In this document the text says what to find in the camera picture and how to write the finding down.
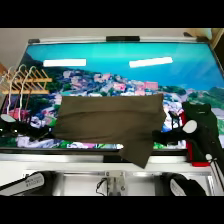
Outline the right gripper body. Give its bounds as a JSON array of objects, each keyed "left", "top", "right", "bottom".
[{"left": 152, "top": 128, "right": 183, "bottom": 145}]

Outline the brown garment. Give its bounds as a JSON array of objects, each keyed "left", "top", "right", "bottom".
[{"left": 51, "top": 92, "right": 167, "bottom": 170}]

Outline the silver frame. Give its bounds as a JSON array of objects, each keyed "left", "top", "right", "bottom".
[{"left": 0, "top": 151, "right": 224, "bottom": 197}]

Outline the black cable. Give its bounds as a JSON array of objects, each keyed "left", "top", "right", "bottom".
[{"left": 95, "top": 177, "right": 109, "bottom": 196}]

